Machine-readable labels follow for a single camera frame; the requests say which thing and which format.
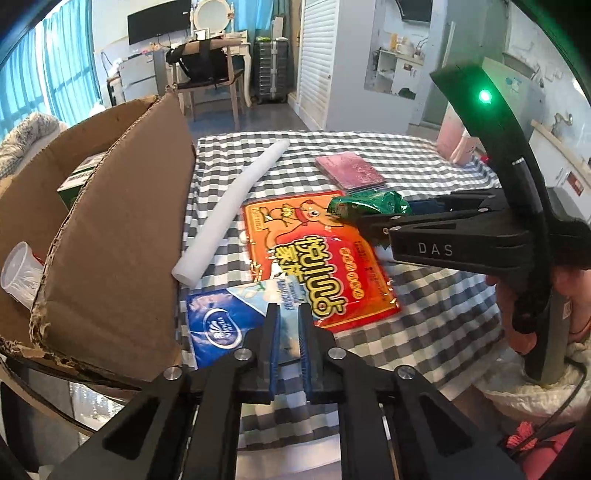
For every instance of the green snack packet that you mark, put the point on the green snack packet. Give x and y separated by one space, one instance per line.
369 203

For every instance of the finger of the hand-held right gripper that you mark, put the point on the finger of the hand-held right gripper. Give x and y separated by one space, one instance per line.
438 210
461 249

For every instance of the white foam tube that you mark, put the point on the white foam tube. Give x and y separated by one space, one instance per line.
226 212

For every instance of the pink water bottle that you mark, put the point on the pink water bottle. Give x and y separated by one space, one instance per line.
450 136

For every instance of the pink flat packet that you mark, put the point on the pink flat packet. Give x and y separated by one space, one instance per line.
348 170

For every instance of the white refrigerator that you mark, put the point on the white refrigerator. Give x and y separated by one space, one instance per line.
531 92

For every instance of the black bag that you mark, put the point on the black bag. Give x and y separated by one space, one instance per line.
198 62

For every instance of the grey fluffy blanket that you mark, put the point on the grey fluffy blanket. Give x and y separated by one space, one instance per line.
27 138

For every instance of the blue tissue packet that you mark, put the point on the blue tissue packet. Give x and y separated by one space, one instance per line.
221 323

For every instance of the person's right hand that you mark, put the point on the person's right hand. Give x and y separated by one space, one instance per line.
579 295

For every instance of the black television screen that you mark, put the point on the black television screen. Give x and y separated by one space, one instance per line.
157 23

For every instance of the brown cardboard box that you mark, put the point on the brown cardboard box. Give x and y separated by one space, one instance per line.
115 258

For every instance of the teal window curtain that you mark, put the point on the teal window curtain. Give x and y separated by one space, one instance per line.
51 69

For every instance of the round white mirror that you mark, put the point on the round white mirror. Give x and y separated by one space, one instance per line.
210 14

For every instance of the clear plastic jar blue label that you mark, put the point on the clear plastic jar blue label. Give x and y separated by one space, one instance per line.
18 272

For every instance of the white louvered door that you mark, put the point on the white louvered door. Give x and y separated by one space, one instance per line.
316 60

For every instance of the wooden chair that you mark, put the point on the wooden chair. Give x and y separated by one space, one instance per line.
233 99

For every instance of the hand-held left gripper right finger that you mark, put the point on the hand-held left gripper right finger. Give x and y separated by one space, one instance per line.
305 355

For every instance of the green white medicine box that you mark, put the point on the green white medicine box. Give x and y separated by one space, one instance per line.
76 182

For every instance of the white fluffy cloth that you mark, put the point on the white fluffy cloth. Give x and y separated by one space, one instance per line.
508 383

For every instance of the orange red flat packet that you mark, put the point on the orange red flat packet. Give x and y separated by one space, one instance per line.
300 235

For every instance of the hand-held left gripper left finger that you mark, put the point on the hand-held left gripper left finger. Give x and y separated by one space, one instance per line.
275 350

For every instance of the dark suitcase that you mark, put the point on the dark suitcase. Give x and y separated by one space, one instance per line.
272 69

